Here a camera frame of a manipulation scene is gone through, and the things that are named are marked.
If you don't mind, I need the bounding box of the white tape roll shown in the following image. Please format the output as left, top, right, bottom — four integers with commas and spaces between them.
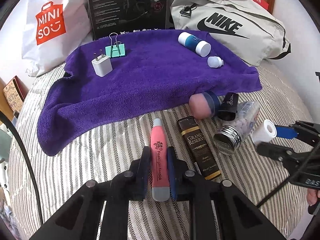
251, 119, 277, 146

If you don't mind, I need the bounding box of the clear candy bottle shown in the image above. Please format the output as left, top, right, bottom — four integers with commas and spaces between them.
213, 101, 260, 155

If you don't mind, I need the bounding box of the black gold Grand Reserve box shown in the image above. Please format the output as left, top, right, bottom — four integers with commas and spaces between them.
177, 116, 221, 180

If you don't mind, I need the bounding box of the black tube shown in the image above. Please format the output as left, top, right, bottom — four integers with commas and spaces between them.
217, 92, 239, 121

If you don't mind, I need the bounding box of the pink highlighter pen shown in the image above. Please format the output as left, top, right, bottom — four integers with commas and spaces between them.
150, 118, 170, 202

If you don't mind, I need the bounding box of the pink and blue round case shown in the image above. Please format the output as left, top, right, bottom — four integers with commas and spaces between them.
188, 90, 220, 120

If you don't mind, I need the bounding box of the small white round cap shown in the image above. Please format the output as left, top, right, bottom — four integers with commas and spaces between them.
207, 56, 224, 68

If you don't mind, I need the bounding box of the blue white Vaseline balm stick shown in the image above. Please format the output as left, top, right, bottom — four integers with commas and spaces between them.
178, 32, 211, 57

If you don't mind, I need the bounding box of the white USB charger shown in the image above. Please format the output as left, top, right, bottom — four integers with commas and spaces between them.
92, 53, 113, 77

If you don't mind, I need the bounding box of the teal binder clip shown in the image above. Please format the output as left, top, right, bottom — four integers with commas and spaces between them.
105, 33, 126, 58

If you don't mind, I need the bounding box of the person's right hand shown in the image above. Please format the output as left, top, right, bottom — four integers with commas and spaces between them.
306, 189, 320, 206

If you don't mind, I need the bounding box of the striped bed quilt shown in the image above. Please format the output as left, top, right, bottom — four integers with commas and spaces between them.
8, 61, 314, 239

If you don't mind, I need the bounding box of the grey Nike bag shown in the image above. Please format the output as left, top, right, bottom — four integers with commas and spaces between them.
170, 0, 291, 66

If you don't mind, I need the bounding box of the wooden chair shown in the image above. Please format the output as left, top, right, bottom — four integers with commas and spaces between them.
0, 79, 14, 121

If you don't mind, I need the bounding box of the patterned notebook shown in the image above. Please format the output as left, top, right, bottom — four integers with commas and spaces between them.
3, 76, 28, 113

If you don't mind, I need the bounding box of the purple towel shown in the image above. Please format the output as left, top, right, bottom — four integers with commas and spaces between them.
37, 30, 262, 156

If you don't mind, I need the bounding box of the white Miniso plastic bag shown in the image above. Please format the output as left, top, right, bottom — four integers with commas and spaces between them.
22, 0, 93, 77

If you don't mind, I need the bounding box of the black headset box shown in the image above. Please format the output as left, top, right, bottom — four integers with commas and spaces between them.
88, 0, 169, 40

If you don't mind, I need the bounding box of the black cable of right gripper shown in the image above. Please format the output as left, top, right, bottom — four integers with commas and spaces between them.
256, 144, 320, 208

